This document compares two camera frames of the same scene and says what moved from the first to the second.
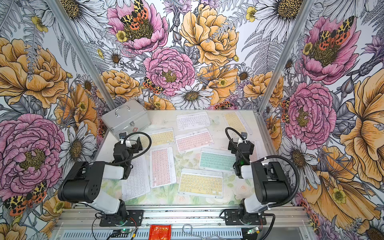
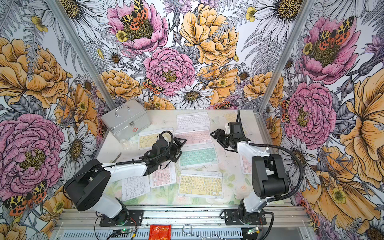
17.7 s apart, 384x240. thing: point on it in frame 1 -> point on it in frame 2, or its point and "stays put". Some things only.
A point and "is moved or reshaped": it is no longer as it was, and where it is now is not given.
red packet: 160,232 stays put
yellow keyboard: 160,138 stays put
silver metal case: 129,118 stays put
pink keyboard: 193,140 is moved or reshaped
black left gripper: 135,148 -> 177,152
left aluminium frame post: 56,5 stays put
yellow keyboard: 201,183 stays put
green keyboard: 219,159 -> 199,156
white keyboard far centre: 191,120 stays put
